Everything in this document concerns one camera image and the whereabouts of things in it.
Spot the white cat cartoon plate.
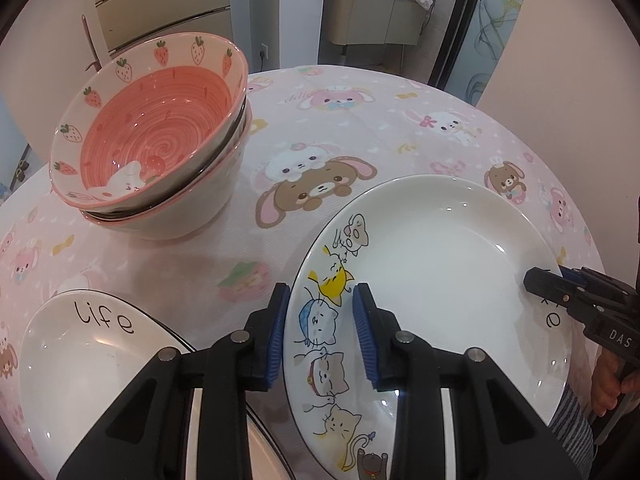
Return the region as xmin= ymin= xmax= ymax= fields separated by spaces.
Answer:
xmin=283 ymin=176 xmax=572 ymax=479

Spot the white life plate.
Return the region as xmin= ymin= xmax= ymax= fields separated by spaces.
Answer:
xmin=20 ymin=290 xmax=292 ymax=479

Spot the pink cartoon tablecloth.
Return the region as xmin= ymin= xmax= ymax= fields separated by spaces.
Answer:
xmin=1 ymin=66 xmax=600 ymax=408

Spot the pink strawberry bowl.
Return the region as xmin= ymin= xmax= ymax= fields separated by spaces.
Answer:
xmin=49 ymin=32 xmax=248 ymax=214

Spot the person's right hand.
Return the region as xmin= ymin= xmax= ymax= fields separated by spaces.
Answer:
xmin=591 ymin=349 xmax=639 ymax=417

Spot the striped sleeve forearm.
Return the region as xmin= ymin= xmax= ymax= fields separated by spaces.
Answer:
xmin=549 ymin=385 xmax=596 ymax=479

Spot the beige bathroom vanity cabinet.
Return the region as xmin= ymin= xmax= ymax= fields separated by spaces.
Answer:
xmin=321 ymin=0 xmax=428 ymax=47

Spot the glass door black frame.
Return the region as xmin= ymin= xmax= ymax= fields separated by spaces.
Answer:
xmin=428 ymin=0 xmax=524 ymax=105

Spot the white bowl dark rim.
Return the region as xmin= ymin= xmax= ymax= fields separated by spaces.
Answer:
xmin=81 ymin=101 xmax=253 ymax=240

